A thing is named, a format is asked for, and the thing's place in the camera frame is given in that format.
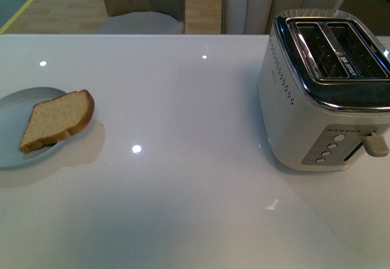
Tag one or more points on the slice of brown bread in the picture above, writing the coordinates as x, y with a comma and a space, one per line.
57, 119

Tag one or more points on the light blue round plate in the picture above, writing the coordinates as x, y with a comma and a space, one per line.
16, 109

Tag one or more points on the beige upholstered chair left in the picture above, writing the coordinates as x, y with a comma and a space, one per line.
141, 17

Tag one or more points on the white chrome two-slot toaster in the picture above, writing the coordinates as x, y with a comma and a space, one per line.
323, 86

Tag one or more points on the beige toaster lever knob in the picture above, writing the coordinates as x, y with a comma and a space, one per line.
375, 145

